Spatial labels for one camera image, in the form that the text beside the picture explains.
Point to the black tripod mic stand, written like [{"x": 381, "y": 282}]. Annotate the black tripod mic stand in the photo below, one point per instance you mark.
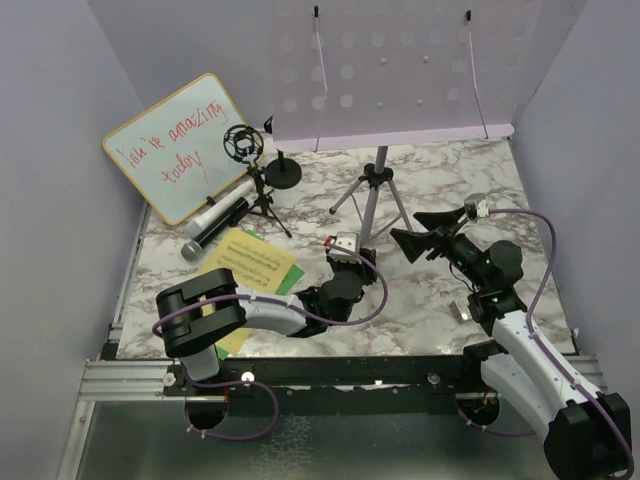
[{"x": 244, "y": 144}]

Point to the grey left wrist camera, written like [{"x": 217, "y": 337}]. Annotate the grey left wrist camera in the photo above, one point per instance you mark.
[{"x": 343, "y": 247}]

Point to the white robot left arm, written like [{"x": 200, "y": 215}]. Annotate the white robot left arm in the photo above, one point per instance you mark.
[{"x": 194, "y": 315}]

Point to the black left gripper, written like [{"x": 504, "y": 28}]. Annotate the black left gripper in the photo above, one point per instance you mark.
[{"x": 366, "y": 271}]

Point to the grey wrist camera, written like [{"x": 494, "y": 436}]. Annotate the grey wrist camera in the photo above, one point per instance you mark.
[
  {"x": 343, "y": 247},
  {"x": 476, "y": 206}
]

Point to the green sheet music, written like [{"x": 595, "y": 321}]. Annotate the green sheet music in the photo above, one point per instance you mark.
[{"x": 292, "y": 277}]

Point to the yellow-framed whiteboard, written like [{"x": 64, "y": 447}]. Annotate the yellow-framed whiteboard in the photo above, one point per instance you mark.
[{"x": 173, "y": 152}]

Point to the lilac music stand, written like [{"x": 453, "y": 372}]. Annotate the lilac music stand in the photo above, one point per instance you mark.
[{"x": 395, "y": 107}]

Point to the black condenser microphone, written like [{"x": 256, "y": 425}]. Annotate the black condenser microphone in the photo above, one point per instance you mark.
[{"x": 193, "y": 248}]

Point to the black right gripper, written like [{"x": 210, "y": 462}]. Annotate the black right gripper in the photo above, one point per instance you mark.
[{"x": 414, "y": 244}]

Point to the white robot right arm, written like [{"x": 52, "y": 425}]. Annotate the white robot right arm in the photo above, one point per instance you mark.
[{"x": 585, "y": 432}]

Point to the yellow sheet music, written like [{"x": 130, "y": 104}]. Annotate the yellow sheet music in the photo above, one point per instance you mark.
[{"x": 250, "y": 260}]

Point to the small silver box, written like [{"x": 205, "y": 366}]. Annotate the small silver box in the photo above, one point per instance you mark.
[{"x": 460, "y": 310}]

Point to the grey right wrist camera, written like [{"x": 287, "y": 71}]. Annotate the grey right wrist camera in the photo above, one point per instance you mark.
[{"x": 476, "y": 206}]

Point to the white handheld microphone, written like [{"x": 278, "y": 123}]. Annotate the white handheld microphone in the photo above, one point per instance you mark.
[{"x": 200, "y": 222}]

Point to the black round-base mic stand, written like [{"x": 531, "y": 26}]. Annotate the black round-base mic stand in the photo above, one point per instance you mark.
[{"x": 283, "y": 173}]

